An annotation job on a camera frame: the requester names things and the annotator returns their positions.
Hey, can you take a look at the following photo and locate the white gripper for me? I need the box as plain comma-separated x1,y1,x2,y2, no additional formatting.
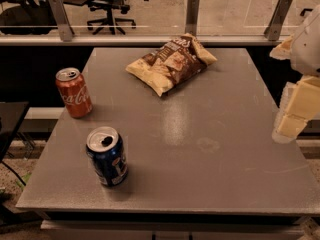
269,5,320,144

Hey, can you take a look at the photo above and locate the brown chip bag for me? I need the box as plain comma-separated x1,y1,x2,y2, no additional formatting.
126,33,217,97

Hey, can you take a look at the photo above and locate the blue pepsi can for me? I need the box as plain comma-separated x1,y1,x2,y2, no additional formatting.
86,126,128,187

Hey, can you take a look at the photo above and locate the red coca-cola can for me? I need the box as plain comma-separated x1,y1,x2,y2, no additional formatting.
55,68,93,118

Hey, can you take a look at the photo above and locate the black office chair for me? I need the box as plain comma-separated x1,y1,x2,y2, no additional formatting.
63,0,136,35

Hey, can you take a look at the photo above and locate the black chair at left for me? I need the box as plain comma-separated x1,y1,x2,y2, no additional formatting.
0,0,57,35

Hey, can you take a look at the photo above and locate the glass barrier with metal posts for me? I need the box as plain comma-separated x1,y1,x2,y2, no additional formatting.
0,0,320,46

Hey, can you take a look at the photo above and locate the black side table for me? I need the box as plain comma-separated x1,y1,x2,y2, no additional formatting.
0,101,30,162

